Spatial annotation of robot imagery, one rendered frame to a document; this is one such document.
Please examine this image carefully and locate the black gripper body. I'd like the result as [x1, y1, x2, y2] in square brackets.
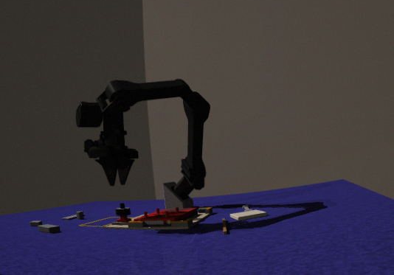
[89, 126, 139, 160]

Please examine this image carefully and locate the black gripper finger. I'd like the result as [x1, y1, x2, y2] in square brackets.
[95, 158, 119, 186]
[117, 159, 135, 185]

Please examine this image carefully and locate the beige flat square panel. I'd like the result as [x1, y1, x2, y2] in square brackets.
[230, 210, 267, 220]

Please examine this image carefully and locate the black rubber tyre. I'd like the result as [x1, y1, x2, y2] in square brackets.
[116, 208, 131, 216]

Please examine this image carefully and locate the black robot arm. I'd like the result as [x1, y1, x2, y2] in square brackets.
[76, 79, 210, 200]

